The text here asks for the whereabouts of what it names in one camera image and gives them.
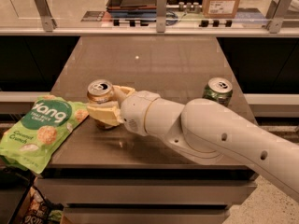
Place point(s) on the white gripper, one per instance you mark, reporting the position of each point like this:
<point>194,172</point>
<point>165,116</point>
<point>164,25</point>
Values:
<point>135,111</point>

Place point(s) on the orange soda can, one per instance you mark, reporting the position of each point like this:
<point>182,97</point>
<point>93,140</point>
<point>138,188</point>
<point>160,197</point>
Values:
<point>100,91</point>

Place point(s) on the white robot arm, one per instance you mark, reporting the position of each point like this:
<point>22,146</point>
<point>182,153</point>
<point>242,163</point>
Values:
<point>202,131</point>

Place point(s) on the green rice chip bag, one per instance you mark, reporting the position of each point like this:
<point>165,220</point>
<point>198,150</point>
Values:
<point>30,143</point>

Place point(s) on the green soda can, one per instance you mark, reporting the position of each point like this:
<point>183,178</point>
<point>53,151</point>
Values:
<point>219,90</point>

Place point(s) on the dark snack bag below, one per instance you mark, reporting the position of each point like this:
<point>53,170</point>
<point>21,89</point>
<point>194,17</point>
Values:
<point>37,209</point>

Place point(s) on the glass barrier panel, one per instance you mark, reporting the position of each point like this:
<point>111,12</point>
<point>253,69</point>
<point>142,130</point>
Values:
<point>182,16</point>

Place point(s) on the lower grey drawer front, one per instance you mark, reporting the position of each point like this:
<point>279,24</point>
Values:
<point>144,216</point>

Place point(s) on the grey drawer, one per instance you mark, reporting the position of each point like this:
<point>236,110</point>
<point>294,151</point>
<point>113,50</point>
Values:
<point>144,191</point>
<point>144,216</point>

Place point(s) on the upper grey drawer front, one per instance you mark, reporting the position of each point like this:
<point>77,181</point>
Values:
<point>144,191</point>

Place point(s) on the cardboard box with label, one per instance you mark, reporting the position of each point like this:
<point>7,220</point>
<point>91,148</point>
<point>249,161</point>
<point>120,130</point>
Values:
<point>220,8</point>

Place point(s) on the left metal glass bracket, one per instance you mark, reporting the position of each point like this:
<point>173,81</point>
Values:
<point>47,21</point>

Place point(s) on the metal glass bracket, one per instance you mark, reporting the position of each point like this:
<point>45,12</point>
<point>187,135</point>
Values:
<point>161,16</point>
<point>47,21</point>
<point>275,15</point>

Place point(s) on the middle metal glass bracket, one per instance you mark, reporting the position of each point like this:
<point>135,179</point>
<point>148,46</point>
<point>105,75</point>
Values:
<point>161,16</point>

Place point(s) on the right metal glass bracket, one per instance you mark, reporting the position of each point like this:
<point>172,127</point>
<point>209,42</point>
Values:
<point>275,15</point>

